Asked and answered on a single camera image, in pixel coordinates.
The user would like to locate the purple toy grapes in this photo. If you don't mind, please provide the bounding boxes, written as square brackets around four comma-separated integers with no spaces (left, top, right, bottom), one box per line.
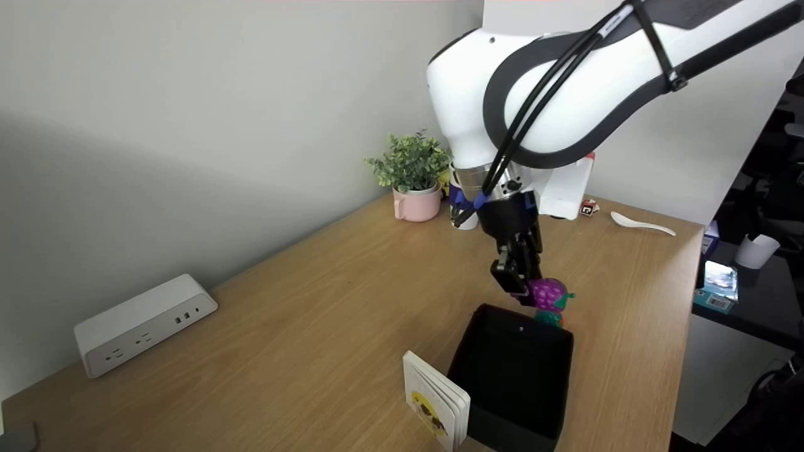
[529,279,572,328]

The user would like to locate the white cup with blue band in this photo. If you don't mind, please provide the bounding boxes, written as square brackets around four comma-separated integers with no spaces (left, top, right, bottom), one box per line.
[446,181,485,232]

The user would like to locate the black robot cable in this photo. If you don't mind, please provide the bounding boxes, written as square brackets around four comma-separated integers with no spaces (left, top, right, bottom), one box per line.
[480,0,804,203]

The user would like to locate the white power strip box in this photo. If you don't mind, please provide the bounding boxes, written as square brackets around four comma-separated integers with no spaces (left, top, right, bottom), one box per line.
[72,275,219,380]

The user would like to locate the small red white wrapper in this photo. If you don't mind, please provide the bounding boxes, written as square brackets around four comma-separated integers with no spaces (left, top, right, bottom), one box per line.
[581,200,601,216]

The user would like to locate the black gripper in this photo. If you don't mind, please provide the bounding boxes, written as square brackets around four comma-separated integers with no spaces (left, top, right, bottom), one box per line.
[480,192,543,304]

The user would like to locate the green plant in pink pot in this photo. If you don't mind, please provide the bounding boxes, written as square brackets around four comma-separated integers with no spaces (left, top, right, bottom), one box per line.
[368,133,449,223]

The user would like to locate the black fabric box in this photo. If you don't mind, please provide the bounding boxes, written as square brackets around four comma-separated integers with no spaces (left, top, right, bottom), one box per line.
[446,304,572,452]

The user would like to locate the white plastic spoon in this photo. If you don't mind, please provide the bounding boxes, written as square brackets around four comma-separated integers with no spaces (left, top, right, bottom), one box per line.
[608,212,675,237]

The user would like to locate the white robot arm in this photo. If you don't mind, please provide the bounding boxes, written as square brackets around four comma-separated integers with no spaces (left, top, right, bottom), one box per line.
[426,0,801,306]

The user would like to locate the white picture card block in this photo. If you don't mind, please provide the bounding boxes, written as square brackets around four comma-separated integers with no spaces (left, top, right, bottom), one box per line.
[402,351,470,452]

